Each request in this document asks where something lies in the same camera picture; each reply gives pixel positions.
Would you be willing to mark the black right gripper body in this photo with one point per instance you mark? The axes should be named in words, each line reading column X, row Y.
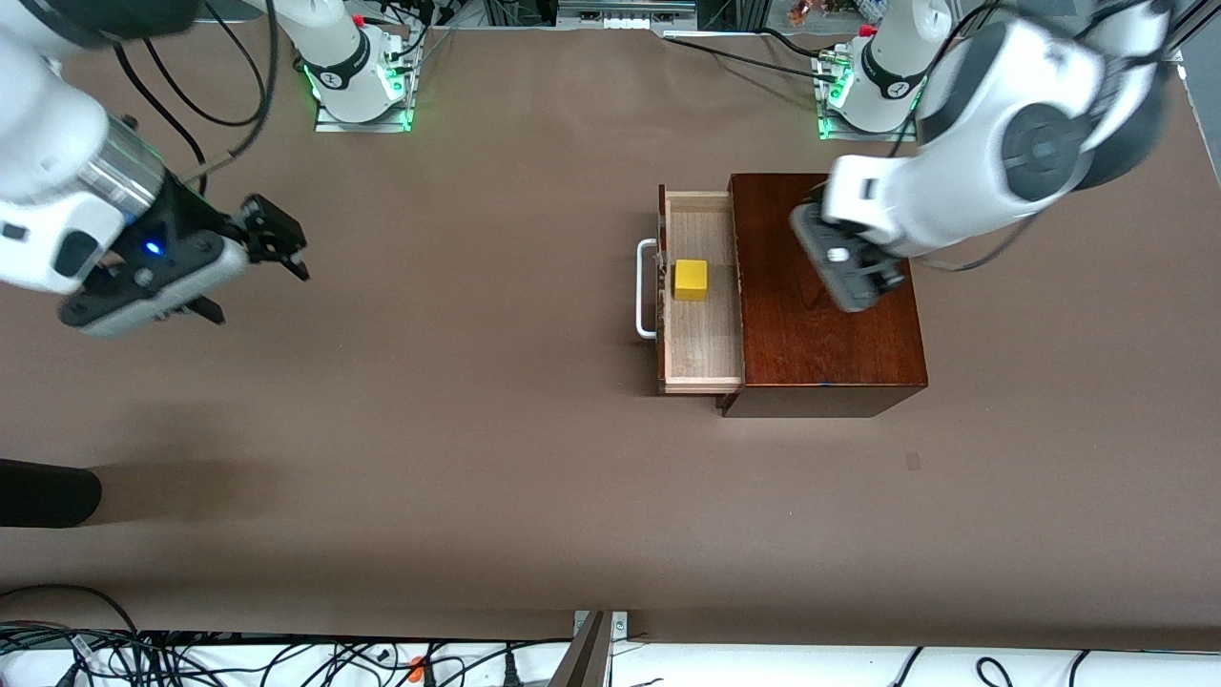
column 191, row 221

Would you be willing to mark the yellow block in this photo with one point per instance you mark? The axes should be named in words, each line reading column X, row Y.
column 691, row 281

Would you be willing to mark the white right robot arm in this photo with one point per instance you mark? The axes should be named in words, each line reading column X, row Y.
column 38, row 124

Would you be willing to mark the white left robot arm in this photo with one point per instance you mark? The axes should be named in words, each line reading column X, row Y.
column 954, row 191

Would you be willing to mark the dark brown wooden cabinet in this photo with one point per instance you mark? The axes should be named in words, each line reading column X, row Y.
column 820, row 353

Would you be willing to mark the black cylindrical object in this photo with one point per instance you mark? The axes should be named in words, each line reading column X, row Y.
column 48, row 493

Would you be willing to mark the brown table cover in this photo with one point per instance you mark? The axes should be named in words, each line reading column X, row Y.
column 477, row 477

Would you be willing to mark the grey power strip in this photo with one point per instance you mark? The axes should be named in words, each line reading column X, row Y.
column 625, row 17

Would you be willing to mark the orange plug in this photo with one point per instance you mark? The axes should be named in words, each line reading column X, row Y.
column 417, row 667

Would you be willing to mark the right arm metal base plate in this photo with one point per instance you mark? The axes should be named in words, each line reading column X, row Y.
column 362, row 126

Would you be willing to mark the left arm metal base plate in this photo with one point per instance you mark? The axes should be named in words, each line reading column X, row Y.
column 858, row 134

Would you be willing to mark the aluminium profile with bracket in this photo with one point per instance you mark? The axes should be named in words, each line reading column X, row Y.
column 1183, row 29

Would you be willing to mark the dark aluminium post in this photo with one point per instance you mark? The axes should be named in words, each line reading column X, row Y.
column 587, row 658

